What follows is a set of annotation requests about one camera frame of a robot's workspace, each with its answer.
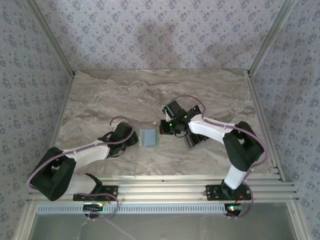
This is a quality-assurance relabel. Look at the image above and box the aluminium frame post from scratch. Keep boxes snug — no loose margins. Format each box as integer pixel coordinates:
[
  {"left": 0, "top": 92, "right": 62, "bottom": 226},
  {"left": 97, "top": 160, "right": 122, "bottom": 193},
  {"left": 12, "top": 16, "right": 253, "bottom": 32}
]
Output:
[
  {"left": 24, "top": 0, "right": 76, "bottom": 76},
  {"left": 248, "top": 0, "right": 298, "bottom": 76}
]

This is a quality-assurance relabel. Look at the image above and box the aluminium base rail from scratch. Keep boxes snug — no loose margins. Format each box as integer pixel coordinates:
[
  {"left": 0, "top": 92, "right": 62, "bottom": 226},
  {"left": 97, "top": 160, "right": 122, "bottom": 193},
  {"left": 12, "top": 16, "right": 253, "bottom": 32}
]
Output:
[{"left": 26, "top": 174, "right": 300, "bottom": 203}]

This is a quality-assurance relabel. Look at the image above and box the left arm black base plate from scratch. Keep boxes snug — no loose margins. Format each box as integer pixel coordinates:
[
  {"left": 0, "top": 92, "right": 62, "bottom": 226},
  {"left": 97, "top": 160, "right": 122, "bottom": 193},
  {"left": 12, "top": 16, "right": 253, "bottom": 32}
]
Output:
[{"left": 72, "top": 185, "right": 119, "bottom": 202}]

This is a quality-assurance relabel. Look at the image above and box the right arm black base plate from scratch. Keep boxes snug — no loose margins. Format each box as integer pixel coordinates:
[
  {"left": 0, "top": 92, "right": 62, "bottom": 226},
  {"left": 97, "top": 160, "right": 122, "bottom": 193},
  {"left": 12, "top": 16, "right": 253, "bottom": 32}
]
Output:
[{"left": 205, "top": 184, "right": 252, "bottom": 201}]

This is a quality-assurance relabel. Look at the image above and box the aluminium side rail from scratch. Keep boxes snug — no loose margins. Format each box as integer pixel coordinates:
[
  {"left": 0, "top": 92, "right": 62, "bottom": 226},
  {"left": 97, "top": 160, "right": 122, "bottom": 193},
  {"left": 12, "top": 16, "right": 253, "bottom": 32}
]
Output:
[
  {"left": 47, "top": 72, "right": 77, "bottom": 156},
  {"left": 246, "top": 70, "right": 286, "bottom": 183}
]

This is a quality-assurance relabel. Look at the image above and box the blue grey card holder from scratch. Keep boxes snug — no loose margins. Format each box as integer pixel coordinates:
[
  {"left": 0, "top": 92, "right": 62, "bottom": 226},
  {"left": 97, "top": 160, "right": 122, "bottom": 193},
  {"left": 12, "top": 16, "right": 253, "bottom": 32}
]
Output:
[{"left": 138, "top": 128, "right": 160, "bottom": 149}]

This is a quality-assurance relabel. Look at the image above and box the grey slotted cable duct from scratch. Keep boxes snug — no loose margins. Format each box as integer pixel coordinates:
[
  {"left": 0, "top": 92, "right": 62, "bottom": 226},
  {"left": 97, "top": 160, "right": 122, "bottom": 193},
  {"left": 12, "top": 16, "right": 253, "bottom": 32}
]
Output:
[{"left": 36, "top": 202, "right": 227, "bottom": 215}]

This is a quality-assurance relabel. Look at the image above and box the black tiered card stand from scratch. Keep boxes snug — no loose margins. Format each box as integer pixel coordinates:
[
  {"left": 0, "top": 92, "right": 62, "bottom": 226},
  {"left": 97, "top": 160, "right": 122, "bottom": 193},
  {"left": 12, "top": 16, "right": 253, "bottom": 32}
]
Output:
[{"left": 183, "top": 103, "right": 210, "bottom": 152}]

